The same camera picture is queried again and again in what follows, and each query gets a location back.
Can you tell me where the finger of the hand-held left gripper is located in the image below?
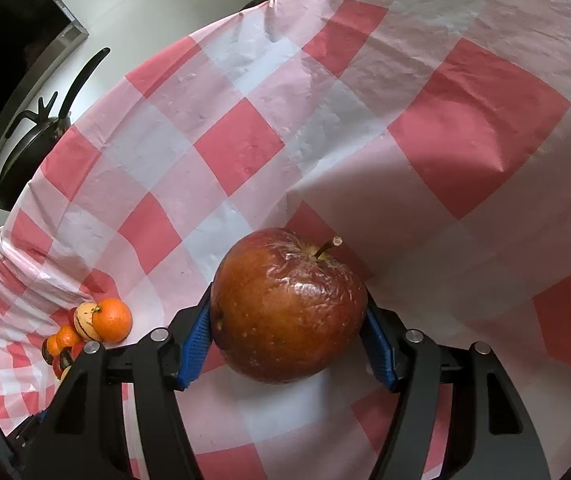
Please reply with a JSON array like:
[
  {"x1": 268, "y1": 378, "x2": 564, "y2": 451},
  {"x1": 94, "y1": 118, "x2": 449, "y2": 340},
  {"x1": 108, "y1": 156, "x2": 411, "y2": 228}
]
[{"x1": 16, "y1": 407, "x2": 55, "y2": 443}]

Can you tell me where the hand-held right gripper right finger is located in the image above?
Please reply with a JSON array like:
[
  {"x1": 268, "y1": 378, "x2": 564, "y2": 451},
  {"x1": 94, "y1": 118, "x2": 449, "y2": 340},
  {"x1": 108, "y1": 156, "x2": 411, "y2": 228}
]
[{"x1": 362, "y1": 291, "x2": 552, "y2": 480}]

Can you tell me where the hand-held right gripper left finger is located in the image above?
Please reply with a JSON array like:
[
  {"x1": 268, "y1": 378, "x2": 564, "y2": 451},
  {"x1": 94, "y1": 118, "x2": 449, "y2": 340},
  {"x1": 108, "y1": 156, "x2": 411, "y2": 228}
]
[{"x1": 24, "y1": 284, "x2": 216, "y2": 480}]

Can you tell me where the large orange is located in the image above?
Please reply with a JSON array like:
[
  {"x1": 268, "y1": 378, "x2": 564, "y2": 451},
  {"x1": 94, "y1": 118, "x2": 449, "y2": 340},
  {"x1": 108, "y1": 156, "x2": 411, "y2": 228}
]
[{"x1": 92, "y1": 298, "x2": 133, "y2": 343}]

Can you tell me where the brown red apple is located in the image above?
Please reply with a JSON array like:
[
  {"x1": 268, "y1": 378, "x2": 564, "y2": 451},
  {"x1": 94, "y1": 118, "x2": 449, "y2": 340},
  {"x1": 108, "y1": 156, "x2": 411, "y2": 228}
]
[{"x1": 212, "y1": 227, "x2": 369, "y2": 385}]

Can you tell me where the red white checkered tablecloth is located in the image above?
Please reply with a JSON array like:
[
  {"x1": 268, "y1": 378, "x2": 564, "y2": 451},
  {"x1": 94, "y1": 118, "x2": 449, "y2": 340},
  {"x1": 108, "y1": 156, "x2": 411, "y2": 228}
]
[{"x1": 0, "y1": 0, "x2": 571, "y2": 480}]

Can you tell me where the black frying pan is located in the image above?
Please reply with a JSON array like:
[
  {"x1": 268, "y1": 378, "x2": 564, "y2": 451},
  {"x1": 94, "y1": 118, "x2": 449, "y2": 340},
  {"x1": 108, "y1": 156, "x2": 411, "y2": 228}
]
[{"x1": 0, "y1": 47, "x2": 111, "y2": 212}]

